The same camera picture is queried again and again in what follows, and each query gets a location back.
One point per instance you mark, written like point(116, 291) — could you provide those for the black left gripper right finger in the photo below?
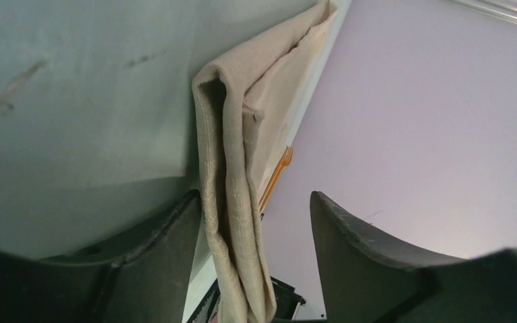
point(368, 275)

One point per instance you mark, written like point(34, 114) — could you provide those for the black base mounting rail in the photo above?
point(288, 305)

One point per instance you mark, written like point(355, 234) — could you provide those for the orange plastic fork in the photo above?
point(284, 162)

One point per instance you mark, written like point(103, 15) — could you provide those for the beige cloth napkin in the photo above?
point(243, 104)

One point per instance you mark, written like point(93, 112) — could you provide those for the aluminium corner frame post right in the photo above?
point(502, 10)

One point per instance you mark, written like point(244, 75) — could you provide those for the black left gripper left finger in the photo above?
point(139, 275)

